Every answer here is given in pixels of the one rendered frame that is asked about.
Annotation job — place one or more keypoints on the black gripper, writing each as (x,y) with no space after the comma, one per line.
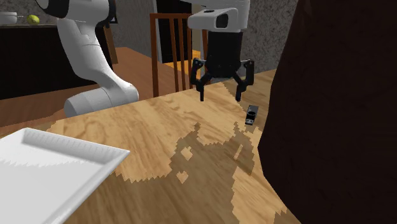
(224,52)

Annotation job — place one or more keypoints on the brown wooden chair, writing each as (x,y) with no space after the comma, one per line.
(154,56)

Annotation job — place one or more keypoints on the small black flash drive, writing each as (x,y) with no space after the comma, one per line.
(251,115)

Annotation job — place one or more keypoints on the white square plate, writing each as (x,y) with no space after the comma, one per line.
(46,173)

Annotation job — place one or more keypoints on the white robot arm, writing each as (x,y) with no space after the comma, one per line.
(93,56)

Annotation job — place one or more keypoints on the dark brown bulky object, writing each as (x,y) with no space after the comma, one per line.
(335,118)

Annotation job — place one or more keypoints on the dark cabinet with bowl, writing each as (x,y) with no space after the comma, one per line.
(31,59)

